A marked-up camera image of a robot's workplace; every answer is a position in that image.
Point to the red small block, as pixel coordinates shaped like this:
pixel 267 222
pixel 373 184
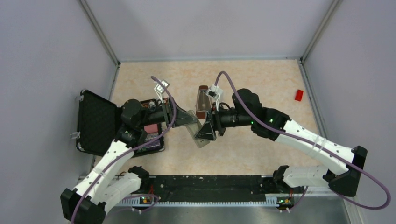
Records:
pixel 299 95

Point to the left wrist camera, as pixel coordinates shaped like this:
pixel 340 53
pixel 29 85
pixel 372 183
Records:
pixel 160 89

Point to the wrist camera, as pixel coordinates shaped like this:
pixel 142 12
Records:
pixel 216 94
pixel 160 89

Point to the pink card deck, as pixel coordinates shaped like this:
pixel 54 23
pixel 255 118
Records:
pixel 153 128

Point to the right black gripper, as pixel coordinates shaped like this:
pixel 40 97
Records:
pixel 207 132

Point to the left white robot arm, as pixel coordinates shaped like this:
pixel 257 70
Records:
pixel 114 164

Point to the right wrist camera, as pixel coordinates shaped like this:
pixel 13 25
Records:
pixel 216 94

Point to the brown wooden metronome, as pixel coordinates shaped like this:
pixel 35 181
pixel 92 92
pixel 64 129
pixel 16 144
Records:
pixel 203 102

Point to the black poker chip case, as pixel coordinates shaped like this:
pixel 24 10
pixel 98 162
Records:
pixel 98 123

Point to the white remote control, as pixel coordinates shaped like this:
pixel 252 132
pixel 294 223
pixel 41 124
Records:
pixel 193 129

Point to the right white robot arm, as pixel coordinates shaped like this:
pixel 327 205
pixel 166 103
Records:
pixel 338 163

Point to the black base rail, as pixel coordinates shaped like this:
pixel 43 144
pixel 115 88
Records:
pixel 143 191

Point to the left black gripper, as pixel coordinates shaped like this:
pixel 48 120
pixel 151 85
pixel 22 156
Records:
pixel 182 117

